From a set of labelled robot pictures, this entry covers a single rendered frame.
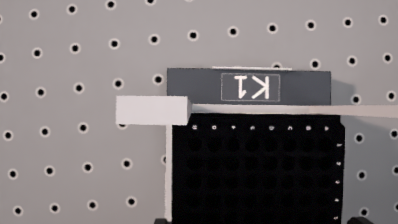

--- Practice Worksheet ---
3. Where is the black well plate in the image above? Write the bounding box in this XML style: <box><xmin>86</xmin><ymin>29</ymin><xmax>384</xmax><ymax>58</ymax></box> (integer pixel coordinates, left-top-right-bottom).
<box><xmin>171</xmin><ymin>113</ymin><xmax>345</xmax><ymax>224</ymax></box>

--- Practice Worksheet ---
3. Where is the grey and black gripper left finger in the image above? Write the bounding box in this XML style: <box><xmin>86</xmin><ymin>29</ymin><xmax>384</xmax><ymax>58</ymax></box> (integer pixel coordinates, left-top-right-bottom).
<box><xmin>154</xmin><ymin>218</ymin><xmax>171</xmax><ymax>224</ymax></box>

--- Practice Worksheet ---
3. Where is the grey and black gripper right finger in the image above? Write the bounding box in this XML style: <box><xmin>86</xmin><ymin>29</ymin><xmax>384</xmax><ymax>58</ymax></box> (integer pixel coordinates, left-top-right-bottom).
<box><xmin>347</xmin><ymin>217</ymin><xmax>374</xmax><ymax>224</ymax></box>

